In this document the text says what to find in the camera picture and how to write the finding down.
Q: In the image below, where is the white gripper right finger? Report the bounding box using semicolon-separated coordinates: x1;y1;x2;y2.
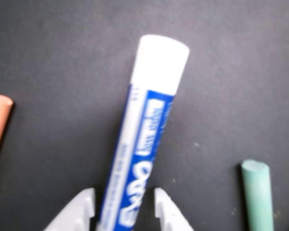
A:
154;187;195;231

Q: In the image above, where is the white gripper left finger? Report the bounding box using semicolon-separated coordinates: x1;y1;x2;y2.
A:
43;188;97;231

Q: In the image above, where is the blue Expo marker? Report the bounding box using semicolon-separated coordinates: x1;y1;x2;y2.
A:
96;35;191;231

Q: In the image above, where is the green chalk stick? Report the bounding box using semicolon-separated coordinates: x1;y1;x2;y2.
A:
239;158;276;231

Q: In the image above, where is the dark grey WOWROBO mat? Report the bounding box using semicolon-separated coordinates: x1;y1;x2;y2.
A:
0;0;289;231

